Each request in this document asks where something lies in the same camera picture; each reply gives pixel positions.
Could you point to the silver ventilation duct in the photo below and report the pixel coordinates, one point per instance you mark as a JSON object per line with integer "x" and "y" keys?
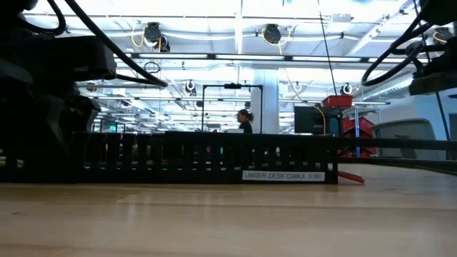
{"x": 385, "y": 91}

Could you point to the long ceiling light strip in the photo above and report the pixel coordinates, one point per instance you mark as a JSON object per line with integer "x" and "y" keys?
{"x": 214, "y": 56}

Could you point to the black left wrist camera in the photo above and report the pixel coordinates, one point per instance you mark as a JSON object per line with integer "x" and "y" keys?
{"x": 93, "y": 59}

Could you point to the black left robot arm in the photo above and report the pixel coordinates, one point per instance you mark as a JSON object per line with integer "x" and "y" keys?
{"x": 14, "y": 14}

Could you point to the black gantry frame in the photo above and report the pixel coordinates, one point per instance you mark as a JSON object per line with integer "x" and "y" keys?
{"x": 203, "y": 107}

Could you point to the black raceway cover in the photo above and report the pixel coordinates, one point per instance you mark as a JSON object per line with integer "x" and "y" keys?
{"x": 392, "y": 143}

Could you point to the black monitor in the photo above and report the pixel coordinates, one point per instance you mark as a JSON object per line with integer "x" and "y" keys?
{"x": 310, "y": 119}

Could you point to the red storage bin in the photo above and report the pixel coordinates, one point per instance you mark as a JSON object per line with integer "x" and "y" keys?
{"x": 337, "y": 101}
{"x": 362, "y": 126}

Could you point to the white pillar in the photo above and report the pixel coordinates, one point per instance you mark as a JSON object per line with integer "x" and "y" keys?
{"x": 266, "y": 93}

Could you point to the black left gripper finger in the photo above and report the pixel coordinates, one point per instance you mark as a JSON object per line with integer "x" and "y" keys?
{"x": 87, "y": 112}

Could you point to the person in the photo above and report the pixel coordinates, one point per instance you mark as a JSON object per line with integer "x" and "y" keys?
{"x": 245, "y": 123}

